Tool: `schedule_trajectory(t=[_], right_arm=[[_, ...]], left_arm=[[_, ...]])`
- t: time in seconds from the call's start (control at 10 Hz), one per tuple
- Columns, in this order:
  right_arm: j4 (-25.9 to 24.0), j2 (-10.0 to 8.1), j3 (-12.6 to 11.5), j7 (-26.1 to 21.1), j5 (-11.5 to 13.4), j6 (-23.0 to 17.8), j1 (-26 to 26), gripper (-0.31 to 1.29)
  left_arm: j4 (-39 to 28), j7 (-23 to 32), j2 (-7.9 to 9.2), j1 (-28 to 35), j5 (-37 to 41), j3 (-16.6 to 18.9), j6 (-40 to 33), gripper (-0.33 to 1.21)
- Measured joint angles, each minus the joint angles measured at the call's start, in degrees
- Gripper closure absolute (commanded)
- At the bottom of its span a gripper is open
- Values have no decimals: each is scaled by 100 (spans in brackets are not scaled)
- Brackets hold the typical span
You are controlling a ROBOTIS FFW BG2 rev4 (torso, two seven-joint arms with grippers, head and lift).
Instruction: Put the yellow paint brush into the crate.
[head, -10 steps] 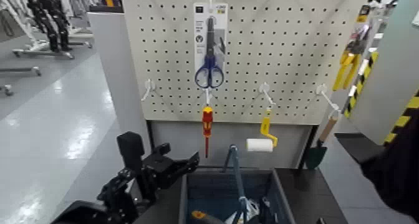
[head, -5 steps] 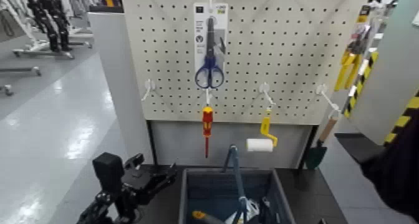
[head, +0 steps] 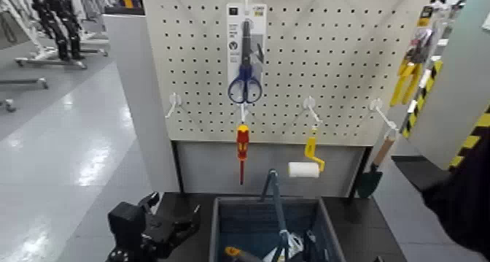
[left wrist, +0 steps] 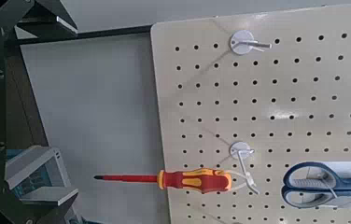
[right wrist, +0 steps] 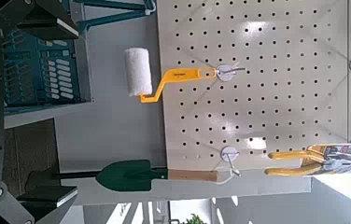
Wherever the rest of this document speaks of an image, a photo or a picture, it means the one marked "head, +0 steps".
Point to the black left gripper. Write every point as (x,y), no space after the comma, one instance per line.
(162,233)

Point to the yellow paint brush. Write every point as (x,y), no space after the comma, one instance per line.
(233,252)

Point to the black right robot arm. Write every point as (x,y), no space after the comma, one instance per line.
(463,202)

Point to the white tag in crate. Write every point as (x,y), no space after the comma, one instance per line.
(294,245)

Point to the grey plastic crate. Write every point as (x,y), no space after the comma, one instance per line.
(329,233)

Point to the red yellow screwdriver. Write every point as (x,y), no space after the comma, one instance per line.
(242,141)

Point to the grey side divider panel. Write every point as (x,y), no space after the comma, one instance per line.
(138,102)

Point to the white scissors package card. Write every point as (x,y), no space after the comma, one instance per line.
(234,33)

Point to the white pegboard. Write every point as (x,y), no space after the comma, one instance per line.
(306,64)

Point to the black humanoid robot on stand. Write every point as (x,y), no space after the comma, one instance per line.
(57,22)

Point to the black yellow hazard strip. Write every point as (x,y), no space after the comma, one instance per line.
(421,98)

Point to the grey pillar with hazard tape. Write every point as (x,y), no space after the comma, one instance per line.
(455,83)

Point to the black support post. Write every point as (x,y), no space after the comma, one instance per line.
(360,167)

